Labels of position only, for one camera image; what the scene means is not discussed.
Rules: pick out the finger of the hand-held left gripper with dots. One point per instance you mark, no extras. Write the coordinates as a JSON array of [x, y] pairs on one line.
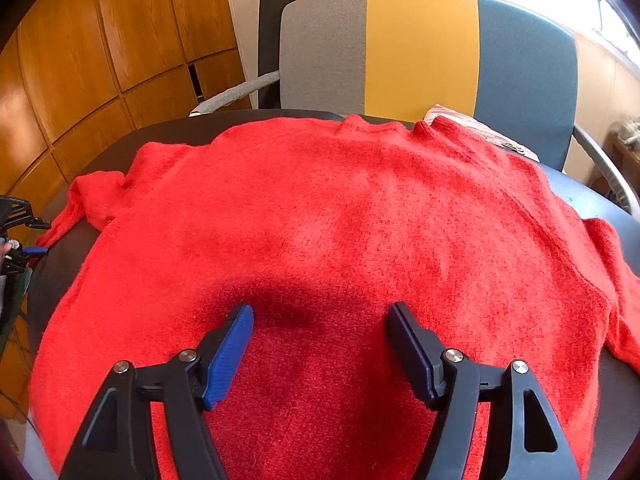
[[20, 212], [35, 250]]

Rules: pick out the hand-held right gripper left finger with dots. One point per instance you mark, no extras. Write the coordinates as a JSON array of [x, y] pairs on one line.
[[227, 355]]

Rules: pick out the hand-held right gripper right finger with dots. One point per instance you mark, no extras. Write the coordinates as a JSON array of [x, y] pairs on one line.
[[407, 345]]

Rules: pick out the red knit sweater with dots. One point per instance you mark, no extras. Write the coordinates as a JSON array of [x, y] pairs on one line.
[[325, 220]]

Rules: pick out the wooden wardrobe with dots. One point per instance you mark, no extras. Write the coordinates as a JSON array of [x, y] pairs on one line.
[[100, 50]]

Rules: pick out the wooden side table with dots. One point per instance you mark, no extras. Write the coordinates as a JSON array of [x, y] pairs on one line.
[[625, 160]]

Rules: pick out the grey yellow blue armchair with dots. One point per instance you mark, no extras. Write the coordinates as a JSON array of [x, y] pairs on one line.
[[420, 50]]

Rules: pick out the black upright post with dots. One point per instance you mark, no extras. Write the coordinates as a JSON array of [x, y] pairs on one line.
[[272, 35]]

